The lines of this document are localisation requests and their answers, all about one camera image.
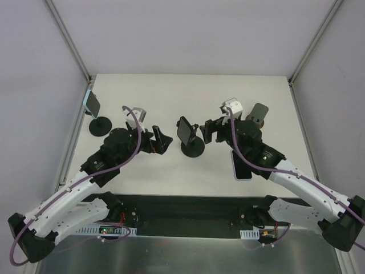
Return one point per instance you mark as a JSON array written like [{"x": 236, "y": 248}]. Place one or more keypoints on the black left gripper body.
[{"x": 152, "y": 140}]

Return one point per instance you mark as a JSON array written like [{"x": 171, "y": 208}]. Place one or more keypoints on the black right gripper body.
[{"x": 214, "y": 130}]

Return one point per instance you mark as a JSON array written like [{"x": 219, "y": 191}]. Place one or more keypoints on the black phone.
[{"x": 184, "y": 130}]

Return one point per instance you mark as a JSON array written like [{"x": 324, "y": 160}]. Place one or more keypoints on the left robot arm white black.
[{"x": 38, "y": 232}]

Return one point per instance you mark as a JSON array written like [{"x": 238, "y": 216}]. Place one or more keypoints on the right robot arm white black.
[{"x": 337, "y": 217}]

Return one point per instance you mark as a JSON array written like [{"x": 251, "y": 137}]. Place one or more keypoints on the grey stand on wooden base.
[{"x": 257, "y": 114}]

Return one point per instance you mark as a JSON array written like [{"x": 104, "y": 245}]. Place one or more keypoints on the black round phone stand left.
[{"x": 100, "y": 126}]

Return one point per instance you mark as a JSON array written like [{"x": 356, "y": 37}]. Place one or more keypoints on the phone in light blue case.
[{"x": 91, "y": 104}]

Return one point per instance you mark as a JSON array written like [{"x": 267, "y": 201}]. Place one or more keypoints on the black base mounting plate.
[{"x": 190, "y": 216}]

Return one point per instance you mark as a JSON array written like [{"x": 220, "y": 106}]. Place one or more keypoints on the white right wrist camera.
[{"x": 234, "y": 105}]

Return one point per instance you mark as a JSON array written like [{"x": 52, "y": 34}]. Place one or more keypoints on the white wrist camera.
[
  {"x": 234, "y": 105},
  {"x": 135, "y": 117}
]

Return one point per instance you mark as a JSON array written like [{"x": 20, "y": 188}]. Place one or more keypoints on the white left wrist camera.
[{"x": 135, "y": 117}]

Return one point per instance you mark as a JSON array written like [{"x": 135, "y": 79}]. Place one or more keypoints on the white cable duct left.
[{"x": 105, "y": 230}]

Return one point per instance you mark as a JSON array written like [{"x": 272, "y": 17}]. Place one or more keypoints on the white cable duct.
[
  {"x": 250, "y": 234},
  {"x": 105, "y": 230}
]

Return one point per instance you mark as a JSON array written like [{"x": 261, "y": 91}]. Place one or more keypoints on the white cable duct right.
[{"x": 250, "y": 234}]

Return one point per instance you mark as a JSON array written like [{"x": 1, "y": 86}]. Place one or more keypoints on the aluminium frame post left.
[{"x": 64, "y": 33}]

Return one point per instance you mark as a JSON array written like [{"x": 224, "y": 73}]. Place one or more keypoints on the aluminium frame post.
[
  {"x": 64, "y": 33},
  {"x": 320, "y": 32}
]

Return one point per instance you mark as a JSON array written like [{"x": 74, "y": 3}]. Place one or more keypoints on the aluminium frame post right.
[{"x": 320, "y": 32}]

